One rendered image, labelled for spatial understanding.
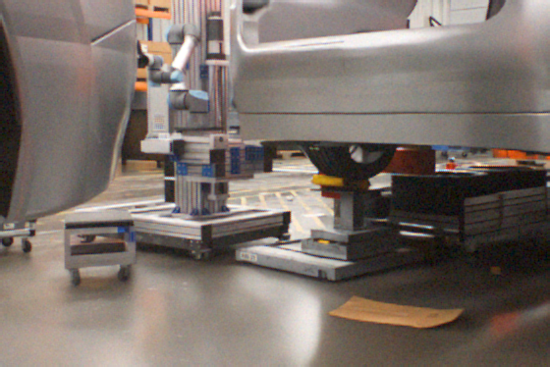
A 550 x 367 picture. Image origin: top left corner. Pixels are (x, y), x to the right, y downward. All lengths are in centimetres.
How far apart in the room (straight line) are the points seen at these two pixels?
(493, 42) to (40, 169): 171
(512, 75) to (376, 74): 54
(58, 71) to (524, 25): 168
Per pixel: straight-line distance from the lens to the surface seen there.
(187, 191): 515
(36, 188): 124
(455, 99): 268
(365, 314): 343
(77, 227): 419
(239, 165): 500
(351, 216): 439
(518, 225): 516
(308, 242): 437
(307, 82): 310
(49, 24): 124
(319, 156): 422
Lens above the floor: 91
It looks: 4 degrees down
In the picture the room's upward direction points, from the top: straight up
